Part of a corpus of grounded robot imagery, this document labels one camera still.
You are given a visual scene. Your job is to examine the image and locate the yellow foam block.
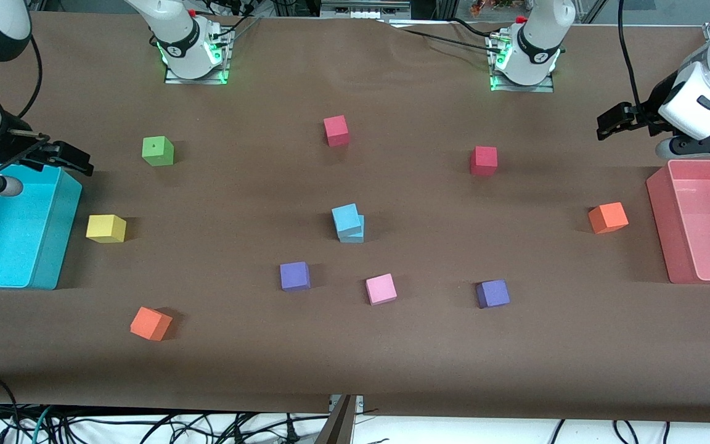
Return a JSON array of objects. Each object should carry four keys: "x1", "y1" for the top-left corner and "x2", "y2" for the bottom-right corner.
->
[{"x1": 86, "y1": 214, "x2": 127, "y2": 244}]

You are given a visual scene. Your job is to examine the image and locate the aluminium table edge bracket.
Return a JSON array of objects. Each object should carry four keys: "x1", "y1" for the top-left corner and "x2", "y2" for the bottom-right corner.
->
[{"x1": 329, "y1": 395, "x2": 365, "y2": 415}]

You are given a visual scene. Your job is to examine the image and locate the red foam block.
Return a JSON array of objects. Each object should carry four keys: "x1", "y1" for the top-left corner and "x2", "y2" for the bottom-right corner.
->
[
  {"x1": 323, "y1": 115, "x2": 351, "y2": 147},
  {"x1": 470, "y1": 146, "x2": 498, "y2": 177}
]

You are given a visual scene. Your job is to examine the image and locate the green foam block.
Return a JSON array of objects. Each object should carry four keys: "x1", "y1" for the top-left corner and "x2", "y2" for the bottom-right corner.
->
[{"x1": 142, "y1": 136, "x2": 175, "y2": 167}]

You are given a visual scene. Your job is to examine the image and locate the teal floor cable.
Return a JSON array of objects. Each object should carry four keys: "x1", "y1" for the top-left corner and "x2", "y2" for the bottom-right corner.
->
[{"x1": 30, "y1": 406, "x2": 55, "y2": 444}]

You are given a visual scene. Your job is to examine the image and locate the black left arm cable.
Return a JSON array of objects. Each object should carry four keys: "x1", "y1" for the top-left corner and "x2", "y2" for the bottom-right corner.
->
[{"x1": 618, "y1": 0, "x2": 645, "y2": 112}]

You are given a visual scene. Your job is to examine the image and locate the brown table cover sheet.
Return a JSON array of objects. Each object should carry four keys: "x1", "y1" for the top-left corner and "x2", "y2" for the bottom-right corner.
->
[{"x1": 0, "y1": 11, "x2": 710, "y2": 425}]

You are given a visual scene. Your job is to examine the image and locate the colourful background objects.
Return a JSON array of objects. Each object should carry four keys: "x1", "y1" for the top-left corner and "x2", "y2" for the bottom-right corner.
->
[{"x1": 471, "y1": 0, "x2": 531, "y2": 14}]

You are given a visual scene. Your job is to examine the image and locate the light blue foam block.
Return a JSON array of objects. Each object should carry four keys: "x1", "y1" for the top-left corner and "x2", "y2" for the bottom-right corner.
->
[
  {"x1": 338, "y1": 215, "x2": 366, "y2": 244},
  {"x1": 332, "y1": 203, "x2": 362, "y2": 239}
]

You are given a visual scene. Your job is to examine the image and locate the pink plastic bin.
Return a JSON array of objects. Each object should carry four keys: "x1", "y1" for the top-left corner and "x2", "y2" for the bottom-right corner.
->
[{"x1": 647, "y1": 160, "x2": 710, "y2": 285}]

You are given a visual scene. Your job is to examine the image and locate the orange foam block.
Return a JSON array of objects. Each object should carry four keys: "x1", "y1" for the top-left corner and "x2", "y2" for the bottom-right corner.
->
[
  {"x1": 588, "y1": 202, "x2": 629, "y2": 235},
  {"x1": 130, "y1": 306, "x2": 173, "y2": 342}
]

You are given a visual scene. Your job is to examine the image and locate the pink foam block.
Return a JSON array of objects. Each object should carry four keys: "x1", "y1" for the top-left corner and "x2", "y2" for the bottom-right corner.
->
[{"x1": 365, "y1": 273, "x2": 398, "y2": 306}]

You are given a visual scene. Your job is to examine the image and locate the black cable at arm base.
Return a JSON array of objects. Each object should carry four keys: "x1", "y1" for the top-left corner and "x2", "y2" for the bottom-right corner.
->
[{"x1": 207, "y1": 0, "x2": 263, "y2": 44}]

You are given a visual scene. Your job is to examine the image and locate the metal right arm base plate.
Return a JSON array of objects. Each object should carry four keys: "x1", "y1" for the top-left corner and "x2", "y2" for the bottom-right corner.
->
[{"x1": 164, "y1": 28, "x2": 234, "y2": 85}]

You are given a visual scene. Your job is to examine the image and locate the black cable on table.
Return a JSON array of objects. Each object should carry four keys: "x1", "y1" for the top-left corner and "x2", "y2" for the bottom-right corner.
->
[
  {"x1": 399, "y1": 28, "x2": 497, "y2": 51},
  {"x1": 451, "y1": 17, "x2": 495, "y2": 38}
]

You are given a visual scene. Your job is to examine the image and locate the purple foam block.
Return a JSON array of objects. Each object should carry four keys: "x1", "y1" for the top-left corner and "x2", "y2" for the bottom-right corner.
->
[
  {"x1": 476, "y1": 279, "x2": 511, "y2": 309},
  {"x1": 280, "y1": 261, "x2": 311, "y2": 292}
]

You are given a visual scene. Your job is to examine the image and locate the dark metal bar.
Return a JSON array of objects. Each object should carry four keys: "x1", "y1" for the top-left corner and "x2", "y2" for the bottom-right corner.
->
[{"x1": 315, "y1": 395, "x2": 357, "y2": 444}]

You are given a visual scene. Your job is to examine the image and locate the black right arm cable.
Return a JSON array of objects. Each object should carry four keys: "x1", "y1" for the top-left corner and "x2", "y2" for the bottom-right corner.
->
[{"x1": 16, "y1": 36, "x2": 44, "y2": 121}]

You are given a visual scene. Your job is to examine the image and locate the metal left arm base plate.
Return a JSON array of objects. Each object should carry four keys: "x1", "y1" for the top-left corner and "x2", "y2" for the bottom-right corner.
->
[{"x1": 489, "y1": 34, "x2": 556, "y2": 93}]

